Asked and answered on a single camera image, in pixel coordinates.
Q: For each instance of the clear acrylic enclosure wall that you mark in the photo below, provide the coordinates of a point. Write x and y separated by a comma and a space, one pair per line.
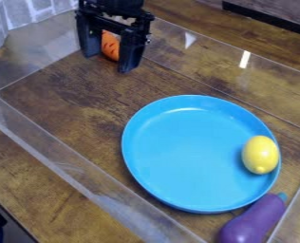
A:
65, 105

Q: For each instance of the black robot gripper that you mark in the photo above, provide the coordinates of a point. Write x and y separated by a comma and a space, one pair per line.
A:
94, 17

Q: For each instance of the blue round plate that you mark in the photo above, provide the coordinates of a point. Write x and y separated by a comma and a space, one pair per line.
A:
181, 147

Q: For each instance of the white grid curtain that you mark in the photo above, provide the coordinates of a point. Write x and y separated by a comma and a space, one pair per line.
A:
20, 13

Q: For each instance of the purple toy eggplant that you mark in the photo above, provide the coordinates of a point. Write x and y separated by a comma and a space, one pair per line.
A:
249, 227

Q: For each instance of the yellow toy lemon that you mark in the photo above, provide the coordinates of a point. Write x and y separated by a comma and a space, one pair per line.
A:
260, 155

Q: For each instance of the orange toy carrot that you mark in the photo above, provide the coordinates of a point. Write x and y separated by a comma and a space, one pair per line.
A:
110, 45

